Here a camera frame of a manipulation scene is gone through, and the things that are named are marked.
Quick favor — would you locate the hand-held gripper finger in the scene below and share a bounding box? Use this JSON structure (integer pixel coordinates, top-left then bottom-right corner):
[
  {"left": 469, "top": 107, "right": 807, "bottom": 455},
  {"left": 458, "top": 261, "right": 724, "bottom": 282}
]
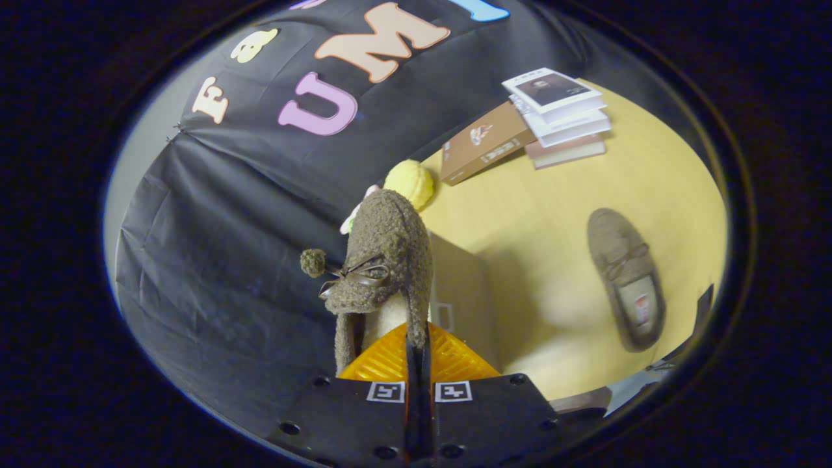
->
[
  {"left": 273, "top": 324, "right": 420, "bottom": 465},
  {"left": 420, "top": 323, "right": 567, "bottom": 466}
]

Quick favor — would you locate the brown cardboard storage box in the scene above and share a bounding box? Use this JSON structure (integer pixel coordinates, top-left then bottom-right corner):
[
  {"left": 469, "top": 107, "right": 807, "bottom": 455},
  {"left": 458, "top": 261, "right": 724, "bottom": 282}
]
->
[{"left": 426, "top": 233, "right": 502, "bottom": 372}]

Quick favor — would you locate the brown fuzzy shoe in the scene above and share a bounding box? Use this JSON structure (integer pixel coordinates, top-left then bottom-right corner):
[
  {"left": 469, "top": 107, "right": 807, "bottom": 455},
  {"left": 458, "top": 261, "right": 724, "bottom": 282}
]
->
[
  {"left": 587, "top": 208, "right": 667, "bottom": 353},
  {"left": 300, "top": 188, "right": 434, "bottom": 376}
]

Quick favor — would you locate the yellow pink green plush toy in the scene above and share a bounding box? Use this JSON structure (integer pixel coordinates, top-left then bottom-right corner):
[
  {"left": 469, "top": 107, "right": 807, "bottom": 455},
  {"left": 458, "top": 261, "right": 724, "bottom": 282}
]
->
[{"left": 339, "top": 159, "right": 435, "bottom": 235}]

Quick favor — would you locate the brown hardcover book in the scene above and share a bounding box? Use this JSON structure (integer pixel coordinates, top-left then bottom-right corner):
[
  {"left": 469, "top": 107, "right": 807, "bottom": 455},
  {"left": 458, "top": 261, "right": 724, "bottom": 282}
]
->
[{"left": 440, "top": 101, "right": 537, "bottom": 187}]

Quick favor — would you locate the pale pink book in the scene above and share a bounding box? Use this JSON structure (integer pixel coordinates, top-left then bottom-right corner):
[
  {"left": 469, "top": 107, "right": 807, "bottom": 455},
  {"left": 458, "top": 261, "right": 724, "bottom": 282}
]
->
[{"left": 525, "top": 133, "right": 607, "bottom": 170}]

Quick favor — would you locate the thick white book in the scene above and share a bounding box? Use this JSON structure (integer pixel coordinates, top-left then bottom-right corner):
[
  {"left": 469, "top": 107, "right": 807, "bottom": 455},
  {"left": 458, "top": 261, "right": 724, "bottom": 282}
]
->
[{"left": 510, "top": 96, "right": 612, "bottom": 149}]

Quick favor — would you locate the white book with portrait cover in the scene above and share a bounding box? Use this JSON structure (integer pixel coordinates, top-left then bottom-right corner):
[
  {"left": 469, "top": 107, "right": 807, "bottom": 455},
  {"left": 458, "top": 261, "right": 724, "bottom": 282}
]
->
[{"left": 502, "top": 67, "right": 606, "bottom": 116}]

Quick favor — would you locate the black flat bracket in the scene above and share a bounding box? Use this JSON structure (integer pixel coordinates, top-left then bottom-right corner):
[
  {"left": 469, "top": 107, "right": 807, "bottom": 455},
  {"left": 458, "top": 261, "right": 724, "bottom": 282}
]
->
[{"left": 694, "top": 284, "right": 714, "bottom": 340}]

